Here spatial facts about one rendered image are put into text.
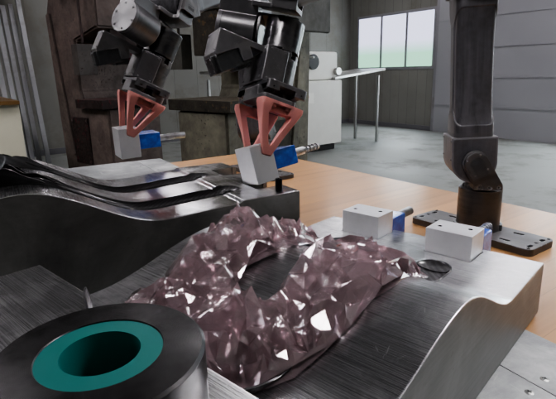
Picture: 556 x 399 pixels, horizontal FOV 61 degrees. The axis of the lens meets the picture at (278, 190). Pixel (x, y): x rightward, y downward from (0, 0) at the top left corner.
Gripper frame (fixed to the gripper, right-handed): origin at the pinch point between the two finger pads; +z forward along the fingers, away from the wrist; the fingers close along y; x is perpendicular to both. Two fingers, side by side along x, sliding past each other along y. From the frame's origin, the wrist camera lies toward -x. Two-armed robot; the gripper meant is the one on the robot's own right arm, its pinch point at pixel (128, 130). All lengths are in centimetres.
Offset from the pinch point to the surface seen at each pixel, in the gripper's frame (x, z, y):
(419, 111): 596, -221, -501
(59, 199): -13.8, 9.1, 36.2
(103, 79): 74, -37, -425
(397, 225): 22, -2, 48
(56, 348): -19, 9, 70
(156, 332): -15, 7, 71
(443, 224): 20, -4, 56
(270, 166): 11.6, -2.9, 31.6
